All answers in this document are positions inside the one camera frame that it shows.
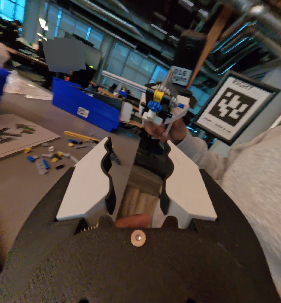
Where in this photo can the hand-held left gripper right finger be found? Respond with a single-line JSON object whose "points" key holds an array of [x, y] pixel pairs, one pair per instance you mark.
{"points": [[190, 191]]}

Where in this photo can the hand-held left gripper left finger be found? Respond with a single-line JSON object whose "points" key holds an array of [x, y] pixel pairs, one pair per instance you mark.
{"points": [[86, 189]]}

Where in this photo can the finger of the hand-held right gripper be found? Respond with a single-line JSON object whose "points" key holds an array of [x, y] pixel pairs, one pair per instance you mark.
{"points": [[182, 110], [144, 106]]}

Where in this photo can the lego gear assembly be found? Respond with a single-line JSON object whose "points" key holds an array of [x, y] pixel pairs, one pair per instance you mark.
{"points": [[158, 94]]}

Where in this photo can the long thin grey lego axle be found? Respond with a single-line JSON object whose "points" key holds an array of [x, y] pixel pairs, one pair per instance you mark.
{"points": [[126, 81]]}

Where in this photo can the person's right forearm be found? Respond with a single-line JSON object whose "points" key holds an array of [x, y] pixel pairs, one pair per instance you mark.
{"points": [[202, 153]]}

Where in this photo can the black lego pin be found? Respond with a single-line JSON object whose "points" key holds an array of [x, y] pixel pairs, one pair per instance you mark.
{"points": [[59, 167]]}

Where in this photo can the yellow lego connector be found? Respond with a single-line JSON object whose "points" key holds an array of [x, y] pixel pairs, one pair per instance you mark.
{"points": [[57, 155]]}

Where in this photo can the blue lego axle pin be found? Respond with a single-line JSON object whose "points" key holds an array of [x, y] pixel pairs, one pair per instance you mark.
{"points": [[46, 164]]}

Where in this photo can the long blue lego pin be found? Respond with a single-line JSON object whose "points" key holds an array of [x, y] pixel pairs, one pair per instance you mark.
{"points": [[74, 142]]}

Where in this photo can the thin grey lego liftarm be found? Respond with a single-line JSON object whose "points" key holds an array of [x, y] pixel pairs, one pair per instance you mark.
{"points": [[39, 167]]}

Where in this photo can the long yellow lego beam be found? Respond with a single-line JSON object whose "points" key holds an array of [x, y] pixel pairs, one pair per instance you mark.
{"points": [[81, 136]]}

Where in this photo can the white lego bush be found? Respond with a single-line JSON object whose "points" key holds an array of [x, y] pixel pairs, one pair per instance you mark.
{"points": [[50, 149]]}

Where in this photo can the blue and grey lego connector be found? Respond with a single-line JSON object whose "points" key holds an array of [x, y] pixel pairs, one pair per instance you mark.
{"points": [[31, 158]]}

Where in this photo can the yellow lego bush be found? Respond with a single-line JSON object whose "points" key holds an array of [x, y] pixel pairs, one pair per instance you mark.
{"points": [[28, 150]]}

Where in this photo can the lego instruction booklet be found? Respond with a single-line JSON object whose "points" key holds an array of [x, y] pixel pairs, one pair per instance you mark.
{"points": [[24, 139]]}

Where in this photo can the person's right hand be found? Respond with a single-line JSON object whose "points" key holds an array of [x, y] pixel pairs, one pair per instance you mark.
{"points": [[176, 132]]}

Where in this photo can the person's left hand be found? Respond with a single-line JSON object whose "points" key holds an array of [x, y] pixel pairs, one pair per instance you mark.
{"points": [[133, 221]]}

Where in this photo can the white cardboard box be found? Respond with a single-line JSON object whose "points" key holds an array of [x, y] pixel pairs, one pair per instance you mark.
{"points": [[126, 111]]}

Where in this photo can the framed marker sign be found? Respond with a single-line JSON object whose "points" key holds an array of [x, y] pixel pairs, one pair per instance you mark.
{"points": [[235, 106]]}

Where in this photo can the person's grey sweatshirt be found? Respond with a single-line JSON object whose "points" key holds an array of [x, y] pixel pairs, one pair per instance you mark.
{"points": [[261, 189]]}

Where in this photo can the metal ceiling pipe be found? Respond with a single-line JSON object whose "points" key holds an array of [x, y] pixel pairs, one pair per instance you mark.
{"points": [[273, 21]]}

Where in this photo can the clear plastic bag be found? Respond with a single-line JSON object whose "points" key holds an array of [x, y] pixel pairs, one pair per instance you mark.
{"points": [[29, 87]]}

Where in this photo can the wooden post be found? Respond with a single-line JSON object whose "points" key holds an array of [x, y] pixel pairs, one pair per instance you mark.
{"points": [[211, 40]]}

